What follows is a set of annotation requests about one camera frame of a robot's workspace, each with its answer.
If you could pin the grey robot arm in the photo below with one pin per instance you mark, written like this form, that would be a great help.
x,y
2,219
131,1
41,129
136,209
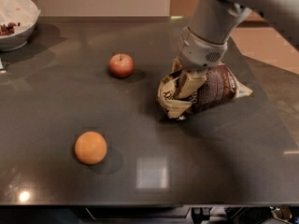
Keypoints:
x,y
214,20

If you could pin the white bowl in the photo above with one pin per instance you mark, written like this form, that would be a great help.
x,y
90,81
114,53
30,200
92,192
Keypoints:
x,y
24,13

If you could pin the orange fruit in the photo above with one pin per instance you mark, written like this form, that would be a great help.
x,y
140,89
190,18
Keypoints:
x,y
91,148

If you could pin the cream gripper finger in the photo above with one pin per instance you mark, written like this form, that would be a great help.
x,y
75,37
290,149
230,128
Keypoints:
x,y
176,65
189,81

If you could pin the brown chip bag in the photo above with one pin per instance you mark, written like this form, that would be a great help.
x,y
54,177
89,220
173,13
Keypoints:
x,y
221,87

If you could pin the red apple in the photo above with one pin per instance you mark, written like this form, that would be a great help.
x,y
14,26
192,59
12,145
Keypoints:
x,y
121,65

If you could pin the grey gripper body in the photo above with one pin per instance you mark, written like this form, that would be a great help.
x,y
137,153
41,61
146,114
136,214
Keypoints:
x,y
198,54

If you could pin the red berries in bowl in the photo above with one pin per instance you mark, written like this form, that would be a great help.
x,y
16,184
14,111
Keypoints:
x,y
8,29

